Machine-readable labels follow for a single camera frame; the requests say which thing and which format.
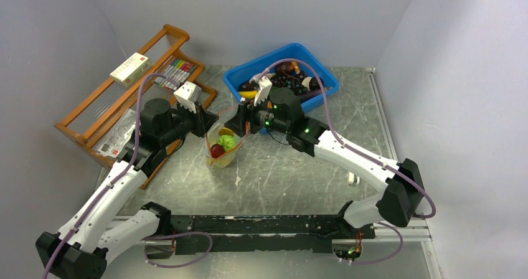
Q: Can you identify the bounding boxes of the white red box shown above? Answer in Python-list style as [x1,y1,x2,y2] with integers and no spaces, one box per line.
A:
[110,52,151,88]

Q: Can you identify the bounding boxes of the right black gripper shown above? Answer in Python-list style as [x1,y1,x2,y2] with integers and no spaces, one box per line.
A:
[225,92,290,138]

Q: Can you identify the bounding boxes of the small white plastic block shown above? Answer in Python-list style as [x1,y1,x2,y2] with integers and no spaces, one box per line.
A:
[347,173,361,186]

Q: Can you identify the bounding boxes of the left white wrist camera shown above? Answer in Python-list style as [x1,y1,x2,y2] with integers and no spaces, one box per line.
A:
[173,82,202,113]

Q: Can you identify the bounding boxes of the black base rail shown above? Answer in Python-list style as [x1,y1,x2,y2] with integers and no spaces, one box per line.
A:
[130,202,376,258]

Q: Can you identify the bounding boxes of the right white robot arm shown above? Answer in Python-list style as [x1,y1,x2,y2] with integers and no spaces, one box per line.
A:
[225,88,424,238]

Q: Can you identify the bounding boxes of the green bumpy fruit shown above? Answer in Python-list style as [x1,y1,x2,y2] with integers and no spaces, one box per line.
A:
[217,135,237,152]

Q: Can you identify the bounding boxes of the small red apple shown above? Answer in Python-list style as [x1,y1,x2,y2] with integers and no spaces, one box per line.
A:
[210,144,226,159]

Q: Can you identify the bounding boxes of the clear zip bag red zipper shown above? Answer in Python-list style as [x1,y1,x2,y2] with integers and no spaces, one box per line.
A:
[205,105,245,168]

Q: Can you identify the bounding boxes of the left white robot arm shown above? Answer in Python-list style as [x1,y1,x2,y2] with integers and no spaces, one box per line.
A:
[35,98,219,278]

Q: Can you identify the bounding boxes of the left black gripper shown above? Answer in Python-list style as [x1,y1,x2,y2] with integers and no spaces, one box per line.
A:
[159,98,219,146]

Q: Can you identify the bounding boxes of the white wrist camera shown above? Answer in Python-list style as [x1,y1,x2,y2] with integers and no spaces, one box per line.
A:
[250,75,273,106]
[173,82,202,113]

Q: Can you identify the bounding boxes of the packaged ruler set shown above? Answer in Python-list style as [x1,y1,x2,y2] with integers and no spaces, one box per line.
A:
[94,109,136,158]

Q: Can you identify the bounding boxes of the dark red fruit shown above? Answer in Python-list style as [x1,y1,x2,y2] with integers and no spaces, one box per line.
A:
[274,61,296,76]

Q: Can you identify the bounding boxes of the single yellow banana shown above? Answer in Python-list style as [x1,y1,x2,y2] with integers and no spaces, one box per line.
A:
[238,90,258,100]

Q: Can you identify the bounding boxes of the blue plastic bin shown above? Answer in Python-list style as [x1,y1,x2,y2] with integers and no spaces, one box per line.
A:
[223,43,339,113]

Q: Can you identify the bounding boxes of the dark plum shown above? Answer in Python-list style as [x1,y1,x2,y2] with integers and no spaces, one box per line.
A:
[302,77,321,91]

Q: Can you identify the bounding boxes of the purple eggplant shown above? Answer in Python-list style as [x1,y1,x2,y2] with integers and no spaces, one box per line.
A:
[238,80,257,92]

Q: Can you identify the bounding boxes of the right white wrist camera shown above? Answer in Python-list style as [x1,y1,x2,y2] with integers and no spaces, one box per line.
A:
[250,75,273,106]

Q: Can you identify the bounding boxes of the coloured marker pack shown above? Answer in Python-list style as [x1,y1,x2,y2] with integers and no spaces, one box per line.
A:
[154,59,196,92]

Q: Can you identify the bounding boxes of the wooden rack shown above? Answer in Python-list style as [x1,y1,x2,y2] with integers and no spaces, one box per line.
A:
[55,24,217,170]

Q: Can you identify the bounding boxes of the dark grape bunch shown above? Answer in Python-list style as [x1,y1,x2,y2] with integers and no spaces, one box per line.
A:
[270,75,309,96]

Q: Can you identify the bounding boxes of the yellow banana bunch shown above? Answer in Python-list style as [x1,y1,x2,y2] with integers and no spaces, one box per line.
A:
[206,125,239,168]

